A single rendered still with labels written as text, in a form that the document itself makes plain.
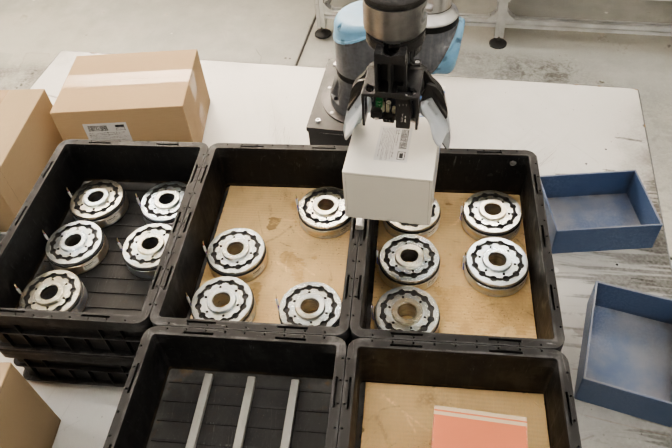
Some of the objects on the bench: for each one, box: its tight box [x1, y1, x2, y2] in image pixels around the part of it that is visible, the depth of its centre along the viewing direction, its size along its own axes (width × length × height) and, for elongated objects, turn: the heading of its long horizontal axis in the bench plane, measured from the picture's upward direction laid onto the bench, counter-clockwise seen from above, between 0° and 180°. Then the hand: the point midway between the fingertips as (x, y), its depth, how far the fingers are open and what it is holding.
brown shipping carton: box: [50, 49, 211, 142], centre depth 155 cm, size 30×22×16 cm
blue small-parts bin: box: [574, 281, 672, 427], centre depth 108 cm, size 20×15×7 cm
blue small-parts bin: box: [540, 170, 663, 254], centre depth 130 cm, size 20×15×7 cm
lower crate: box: [0, 349, 134, 387], centre depth 123 cm, size 40×30×12 cm
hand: (397, 140), depth 93 cm, fingers closed on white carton, 13 cm apart
